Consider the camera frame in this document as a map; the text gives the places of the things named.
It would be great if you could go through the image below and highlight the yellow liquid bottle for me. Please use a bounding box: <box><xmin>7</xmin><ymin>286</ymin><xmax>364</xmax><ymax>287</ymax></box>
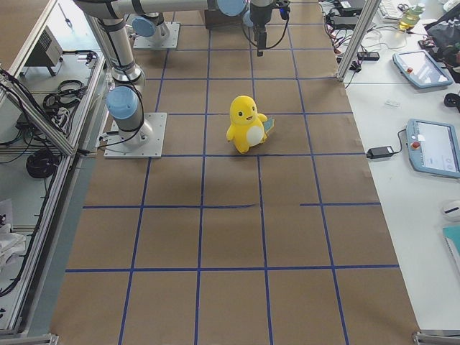
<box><xmin>398</xmin><ymin>3</ymin><xmax>425</xmax><ymax>32</ymax></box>

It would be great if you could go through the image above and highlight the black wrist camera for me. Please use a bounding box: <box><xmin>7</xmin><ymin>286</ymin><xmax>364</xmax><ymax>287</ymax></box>
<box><xmin>275</xmin><ymin>0</ymin><xmax>290</xmax><ymax>22</ymax></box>

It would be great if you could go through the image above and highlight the blue teach pendant near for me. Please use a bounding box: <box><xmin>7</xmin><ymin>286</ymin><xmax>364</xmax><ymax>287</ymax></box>
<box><xmin>406</xmin><ymin>119</ymin><xmax>459</xmax><ymax>179</ymax></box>

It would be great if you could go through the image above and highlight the blue teach pendant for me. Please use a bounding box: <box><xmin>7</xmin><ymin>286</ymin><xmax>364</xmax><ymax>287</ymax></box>
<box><xmin>406</xmin><ymin>119</ymin><xmax>459</xmax><ymax>179</ymax></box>
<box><xmin>392</xmin><ymin>50</ymin><xmax>454</xmax><ymax>88</ymax></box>

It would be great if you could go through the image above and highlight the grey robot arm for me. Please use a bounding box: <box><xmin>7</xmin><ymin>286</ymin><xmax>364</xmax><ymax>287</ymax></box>
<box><xmin>96</xmin><ymin>19</ymin><xmax>152</xmax><ymax>147</ymax></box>
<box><xmin>75</xmin><ymin>0</ymin><xmax>289</xmax><ymax>57</ymax></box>

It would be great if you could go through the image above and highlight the black power adapter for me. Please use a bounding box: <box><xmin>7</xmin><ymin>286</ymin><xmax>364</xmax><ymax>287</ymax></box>
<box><xmin>366</xmin><ymin>146</ymin><xmax>395</xmax><ymax>160</ymax></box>

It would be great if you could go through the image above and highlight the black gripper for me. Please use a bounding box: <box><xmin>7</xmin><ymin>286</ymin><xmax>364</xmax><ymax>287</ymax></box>
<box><xmin>250</xmin><ymin>0</ymin><xmax>275</xmax><ymax>57</ymax></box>

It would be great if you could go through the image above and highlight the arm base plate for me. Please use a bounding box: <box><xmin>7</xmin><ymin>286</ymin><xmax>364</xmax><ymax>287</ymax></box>
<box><xmin>132</xmin><ymin>17</ymin><xmax>180</xmax><ymax>50</ymax></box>
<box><xmin>103</xmin><ymin>112</ymin><xmax>167</xmax><ymax>159</ymax></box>

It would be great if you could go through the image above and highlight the yellow plush dinosaur toy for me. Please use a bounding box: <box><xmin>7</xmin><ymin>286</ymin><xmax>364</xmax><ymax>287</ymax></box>
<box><xmin>226</xmin><ymin>96</ymin><xmax>275</xmax><ymax>154</ymax></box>

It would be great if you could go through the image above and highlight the blue teach pendant far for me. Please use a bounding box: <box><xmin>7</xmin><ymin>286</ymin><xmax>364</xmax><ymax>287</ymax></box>
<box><xmin>392</xmin><ymin>50</ymin><xmax>454</xmax><ymax>88</ymax></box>

